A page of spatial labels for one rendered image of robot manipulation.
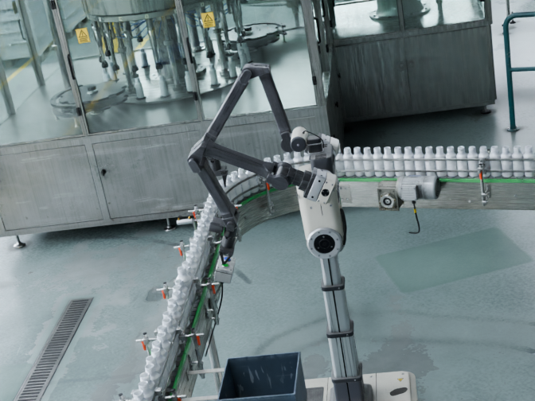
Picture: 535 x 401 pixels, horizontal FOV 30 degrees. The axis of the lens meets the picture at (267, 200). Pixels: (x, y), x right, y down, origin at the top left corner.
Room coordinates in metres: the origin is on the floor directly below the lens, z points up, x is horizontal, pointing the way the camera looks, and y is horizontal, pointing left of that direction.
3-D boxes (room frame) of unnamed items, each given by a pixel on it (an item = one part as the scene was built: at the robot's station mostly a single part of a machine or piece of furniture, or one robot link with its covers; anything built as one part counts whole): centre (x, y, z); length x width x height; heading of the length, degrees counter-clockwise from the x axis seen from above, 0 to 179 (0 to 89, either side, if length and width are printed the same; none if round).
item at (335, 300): (4.21, -0.24, 0.74); 0.11 x 0.11 x 0.40; 81
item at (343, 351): (4.21, -0.24, 0.49); 0.13 x 0.13 x 0.40; 81
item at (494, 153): (4.98, -1.25, 1.08); 0.06 x 0.06 x 0.17
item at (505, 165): (4.95, -1.30, 1.08); 0.06 x 0.06 x 0.17
